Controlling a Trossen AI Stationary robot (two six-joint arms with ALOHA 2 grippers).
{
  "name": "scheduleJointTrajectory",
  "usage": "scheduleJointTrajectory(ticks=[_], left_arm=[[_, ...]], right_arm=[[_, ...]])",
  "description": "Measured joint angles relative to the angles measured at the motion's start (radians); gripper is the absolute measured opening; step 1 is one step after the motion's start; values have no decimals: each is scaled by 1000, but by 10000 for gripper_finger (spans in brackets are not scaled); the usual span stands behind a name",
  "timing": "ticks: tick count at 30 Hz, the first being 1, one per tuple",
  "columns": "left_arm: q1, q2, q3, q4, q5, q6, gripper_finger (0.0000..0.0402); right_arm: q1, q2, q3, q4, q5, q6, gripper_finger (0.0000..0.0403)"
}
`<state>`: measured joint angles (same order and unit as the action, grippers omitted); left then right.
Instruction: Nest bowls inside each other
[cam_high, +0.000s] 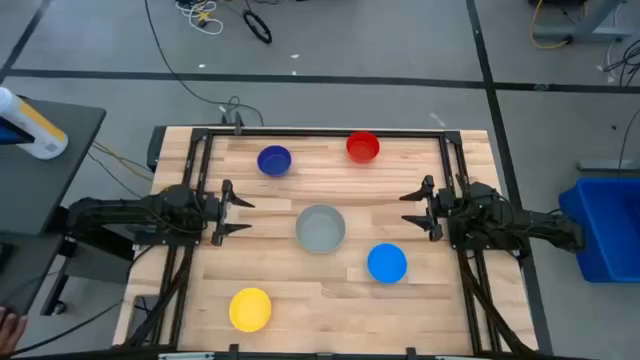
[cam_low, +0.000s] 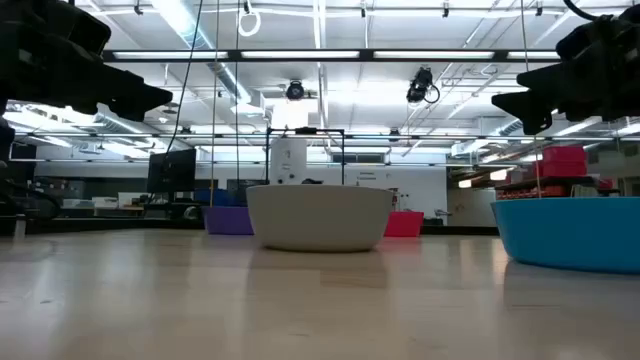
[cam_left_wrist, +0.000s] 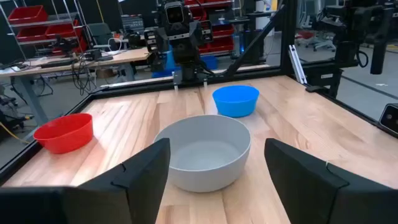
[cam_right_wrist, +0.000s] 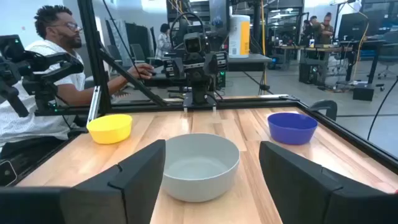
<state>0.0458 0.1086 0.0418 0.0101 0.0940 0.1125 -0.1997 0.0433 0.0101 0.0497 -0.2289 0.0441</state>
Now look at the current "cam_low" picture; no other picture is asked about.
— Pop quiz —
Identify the round black ceiling camera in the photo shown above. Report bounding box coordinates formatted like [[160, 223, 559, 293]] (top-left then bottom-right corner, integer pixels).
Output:
[[285, 79, 306, 102]]

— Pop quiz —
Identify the blue storage bin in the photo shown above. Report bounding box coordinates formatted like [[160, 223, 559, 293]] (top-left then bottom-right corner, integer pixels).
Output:
[[193, 187, 235, 208]]

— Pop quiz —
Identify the thin hanging rope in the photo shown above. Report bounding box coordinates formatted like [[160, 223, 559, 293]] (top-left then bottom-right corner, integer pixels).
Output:
[[209, 0, 221, 208], [234, 0, 242, 182]]

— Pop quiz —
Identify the red storage bins stack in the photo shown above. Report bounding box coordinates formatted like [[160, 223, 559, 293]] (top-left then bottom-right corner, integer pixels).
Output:
[[535, 144, 589, 179]]

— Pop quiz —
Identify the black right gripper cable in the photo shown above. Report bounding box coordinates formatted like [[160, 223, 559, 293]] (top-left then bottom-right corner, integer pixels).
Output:
[[562, 0, 602, 22]]

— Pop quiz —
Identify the black light bar frame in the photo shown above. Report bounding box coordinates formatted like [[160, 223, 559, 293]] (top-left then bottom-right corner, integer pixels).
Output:
[[101, 47, 562, 64]]

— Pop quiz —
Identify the black overhead camera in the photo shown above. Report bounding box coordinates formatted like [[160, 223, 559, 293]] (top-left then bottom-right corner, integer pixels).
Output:
[[405, 65, 442, 106]]

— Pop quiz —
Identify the white looped cable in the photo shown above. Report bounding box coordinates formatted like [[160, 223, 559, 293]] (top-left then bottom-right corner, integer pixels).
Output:
[[237, 0, 263, 39]]

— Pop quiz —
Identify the black hanging cable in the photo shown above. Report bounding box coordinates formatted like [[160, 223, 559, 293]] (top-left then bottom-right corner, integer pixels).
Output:
[[163, 0, 205, 155]]

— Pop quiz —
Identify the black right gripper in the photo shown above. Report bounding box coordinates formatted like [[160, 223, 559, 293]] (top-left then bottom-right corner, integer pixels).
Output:
[[491, 4, 640, 137]]

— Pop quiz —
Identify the blue bowl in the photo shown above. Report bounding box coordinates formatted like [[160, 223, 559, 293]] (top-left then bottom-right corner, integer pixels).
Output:
[[489, 195, 640, 275]]

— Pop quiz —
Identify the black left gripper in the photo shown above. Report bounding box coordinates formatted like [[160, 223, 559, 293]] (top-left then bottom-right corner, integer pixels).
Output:
[[0, 0, 174, 123]]

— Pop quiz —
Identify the red bowl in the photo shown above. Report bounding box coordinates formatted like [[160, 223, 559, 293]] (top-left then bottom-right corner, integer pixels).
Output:
[[383, 210, 426, 239]]

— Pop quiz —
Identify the white bowl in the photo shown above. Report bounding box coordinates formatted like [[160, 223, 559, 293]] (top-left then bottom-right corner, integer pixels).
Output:
[[246, 184, 395, 253]]

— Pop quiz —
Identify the dark storage rack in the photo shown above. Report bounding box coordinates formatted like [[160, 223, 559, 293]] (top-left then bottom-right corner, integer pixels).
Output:
[[493, 174, 622, 201]]

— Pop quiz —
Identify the purple bowl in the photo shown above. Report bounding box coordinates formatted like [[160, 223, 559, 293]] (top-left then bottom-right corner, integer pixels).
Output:
[[202, 205, 255, 237]]

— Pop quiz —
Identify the black computer monitor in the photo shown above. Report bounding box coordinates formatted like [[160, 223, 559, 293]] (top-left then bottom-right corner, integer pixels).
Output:
[[146, 147, 198, 195]]

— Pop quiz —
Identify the white cylindrical tank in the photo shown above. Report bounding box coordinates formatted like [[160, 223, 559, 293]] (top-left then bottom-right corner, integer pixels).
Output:
[[269, 136, 309, 186]]

